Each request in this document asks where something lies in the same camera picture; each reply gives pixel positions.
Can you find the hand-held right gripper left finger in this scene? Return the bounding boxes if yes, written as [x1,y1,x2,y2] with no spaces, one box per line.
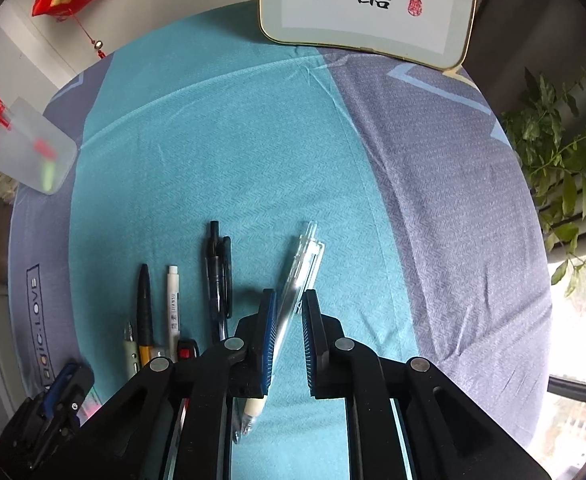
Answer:
[48,289,279,480]

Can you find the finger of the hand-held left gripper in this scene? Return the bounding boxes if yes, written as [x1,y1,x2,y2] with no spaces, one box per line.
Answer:
[43,359,96,428]

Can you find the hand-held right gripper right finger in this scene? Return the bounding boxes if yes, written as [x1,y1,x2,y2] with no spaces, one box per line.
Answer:
[300,290,549,480]

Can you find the grey-green pen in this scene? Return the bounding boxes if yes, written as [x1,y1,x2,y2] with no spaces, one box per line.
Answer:
[122,321,144,377]

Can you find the clear plastic pen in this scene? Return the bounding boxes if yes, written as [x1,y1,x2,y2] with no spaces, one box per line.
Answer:
[232,220,326,445]

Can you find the white pen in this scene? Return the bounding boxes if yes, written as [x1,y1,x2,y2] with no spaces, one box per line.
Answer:
[166,265,182,362]

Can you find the black and yellow pen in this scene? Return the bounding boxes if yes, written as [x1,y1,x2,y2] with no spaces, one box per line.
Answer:
[136,263,155,367]

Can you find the translucent pen holder cup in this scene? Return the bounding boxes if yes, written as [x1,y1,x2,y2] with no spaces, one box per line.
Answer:
[0,97,80,196]

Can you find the blue and grey printed tablecloth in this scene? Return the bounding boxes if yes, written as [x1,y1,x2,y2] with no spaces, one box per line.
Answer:
[8,0,556,480]

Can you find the green leafy plant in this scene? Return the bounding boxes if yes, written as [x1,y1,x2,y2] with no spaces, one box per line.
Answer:
[500,67,586,299]

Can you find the framed calligraphy sign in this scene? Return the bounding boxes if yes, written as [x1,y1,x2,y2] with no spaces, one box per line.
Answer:
[256,0,481,72]

